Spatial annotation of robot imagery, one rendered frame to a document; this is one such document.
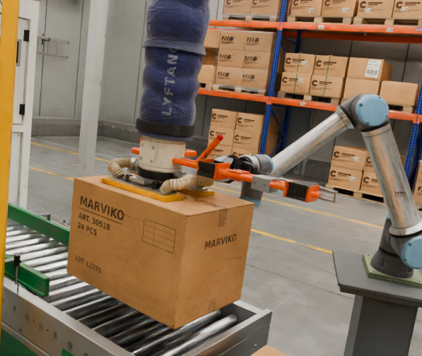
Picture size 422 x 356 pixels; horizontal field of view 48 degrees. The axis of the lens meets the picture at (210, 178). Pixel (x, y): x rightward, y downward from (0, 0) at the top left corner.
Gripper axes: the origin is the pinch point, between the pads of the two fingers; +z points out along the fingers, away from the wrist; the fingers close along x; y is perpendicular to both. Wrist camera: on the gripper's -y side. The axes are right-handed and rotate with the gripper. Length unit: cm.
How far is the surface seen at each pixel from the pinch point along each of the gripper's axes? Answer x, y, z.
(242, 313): -63, -1, -29
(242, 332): -61, -13, -12
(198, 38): 45.1, 15.2, 0.1
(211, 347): -60, -13, 8
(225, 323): -66, 1, -20
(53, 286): -66, 72, 13
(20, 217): -60, 155, -21
